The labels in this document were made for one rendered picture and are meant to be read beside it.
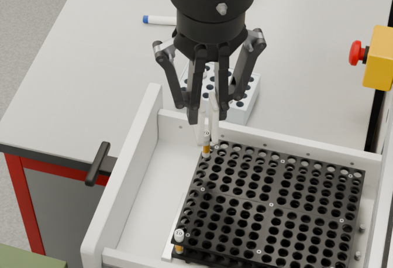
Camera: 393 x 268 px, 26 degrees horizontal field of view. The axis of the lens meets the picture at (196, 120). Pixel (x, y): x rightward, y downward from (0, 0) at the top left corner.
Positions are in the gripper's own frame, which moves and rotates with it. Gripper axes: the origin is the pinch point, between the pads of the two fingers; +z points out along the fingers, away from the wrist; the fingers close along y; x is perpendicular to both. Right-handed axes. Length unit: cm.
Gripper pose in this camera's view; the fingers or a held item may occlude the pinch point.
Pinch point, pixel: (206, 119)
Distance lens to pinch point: 106.1
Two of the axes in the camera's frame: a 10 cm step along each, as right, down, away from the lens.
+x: 1.9, 7.5, -6.3
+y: -9.8, 1.3, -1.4
